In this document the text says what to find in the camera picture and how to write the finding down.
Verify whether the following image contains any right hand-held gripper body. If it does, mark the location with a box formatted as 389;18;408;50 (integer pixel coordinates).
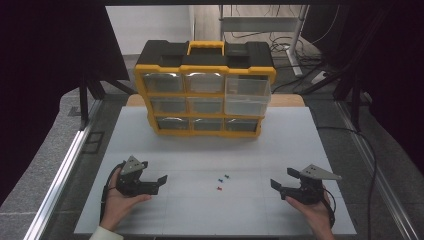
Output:
282;163;343;205

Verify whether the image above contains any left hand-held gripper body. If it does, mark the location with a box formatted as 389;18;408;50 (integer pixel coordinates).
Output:
114;155;146;197

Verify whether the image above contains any clear plastic drawer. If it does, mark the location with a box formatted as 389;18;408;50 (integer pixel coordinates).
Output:
223;75;272;117

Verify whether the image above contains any yellow black drawer organizer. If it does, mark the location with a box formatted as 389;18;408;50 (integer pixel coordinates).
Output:
133;39;278;139

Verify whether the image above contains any person's right hand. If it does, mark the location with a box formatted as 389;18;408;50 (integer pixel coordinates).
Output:
285;194;335;233

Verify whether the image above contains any person's left hand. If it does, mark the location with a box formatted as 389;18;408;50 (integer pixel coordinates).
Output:
99;167;153;232

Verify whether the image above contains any dark square floor plate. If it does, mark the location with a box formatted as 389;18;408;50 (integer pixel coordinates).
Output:
81;131;106;155

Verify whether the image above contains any black metal stand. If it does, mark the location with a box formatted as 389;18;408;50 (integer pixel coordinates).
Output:
77;74;138;132
333;74;366;133

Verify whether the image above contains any white power strip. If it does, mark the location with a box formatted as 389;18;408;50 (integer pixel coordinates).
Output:
310;70;330;85

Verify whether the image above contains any dark curtain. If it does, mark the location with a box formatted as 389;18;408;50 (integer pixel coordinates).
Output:
0;0;130;205
301;0;424;181

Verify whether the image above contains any right hand-held gripper black cable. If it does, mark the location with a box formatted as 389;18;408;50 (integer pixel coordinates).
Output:
320;185;337;230

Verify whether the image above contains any hand-held gripper black cable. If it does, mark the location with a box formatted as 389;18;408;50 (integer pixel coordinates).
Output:
320;185;337;230
98;162;127;224

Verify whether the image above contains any left hand-held gripper black cable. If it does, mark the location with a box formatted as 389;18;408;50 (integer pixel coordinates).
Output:
98;162;127;224

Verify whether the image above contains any aluminium rail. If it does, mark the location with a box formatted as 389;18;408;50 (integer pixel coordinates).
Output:
23;99;103;240
334;99;424;240

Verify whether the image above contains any thin black floor cable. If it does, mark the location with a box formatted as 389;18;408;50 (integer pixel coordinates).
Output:
316;125;378;240

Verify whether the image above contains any tangle of black floor cables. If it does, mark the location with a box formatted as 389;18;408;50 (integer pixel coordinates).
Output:
229;30;325;95

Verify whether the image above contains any white metal desk frame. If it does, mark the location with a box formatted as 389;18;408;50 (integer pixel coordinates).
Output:
218;4;310;78

